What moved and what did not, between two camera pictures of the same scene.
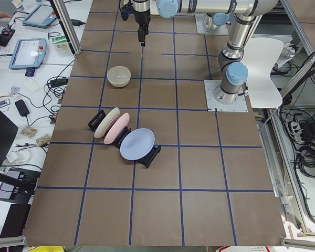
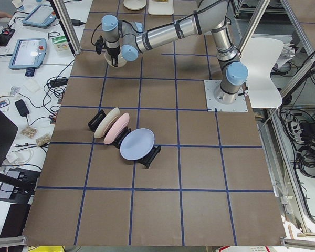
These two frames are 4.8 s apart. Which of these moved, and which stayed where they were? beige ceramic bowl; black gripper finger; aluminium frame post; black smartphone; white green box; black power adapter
Moved: beige ceramic bowl; black gripper finger
Stayed: aluminium frame post; black smartphone; white green box; black power adapter
